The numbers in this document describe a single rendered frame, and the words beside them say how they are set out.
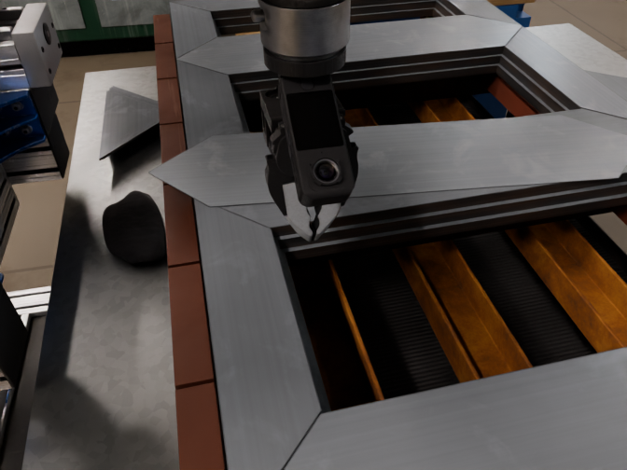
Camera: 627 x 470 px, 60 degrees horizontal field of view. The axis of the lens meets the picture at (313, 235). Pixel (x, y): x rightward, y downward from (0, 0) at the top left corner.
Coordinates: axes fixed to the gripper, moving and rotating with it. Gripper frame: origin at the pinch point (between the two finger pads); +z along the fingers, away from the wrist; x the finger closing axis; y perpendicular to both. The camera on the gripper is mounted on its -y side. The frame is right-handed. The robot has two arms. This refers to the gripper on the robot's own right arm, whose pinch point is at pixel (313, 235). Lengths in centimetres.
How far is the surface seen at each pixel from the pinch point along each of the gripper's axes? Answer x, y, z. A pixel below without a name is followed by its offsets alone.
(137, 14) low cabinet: 30, 276, 70
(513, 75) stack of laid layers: -53, 46, 10
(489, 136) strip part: -33.7, 22.1, 6.5
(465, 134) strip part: -30.3, 23.5, 6.5
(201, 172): 10.6, 23.2, 5.8
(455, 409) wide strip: -8.2, -19.9, 6.1
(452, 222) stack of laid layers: -21.5, 8.0, 9.7
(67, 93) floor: 70, 237, 92
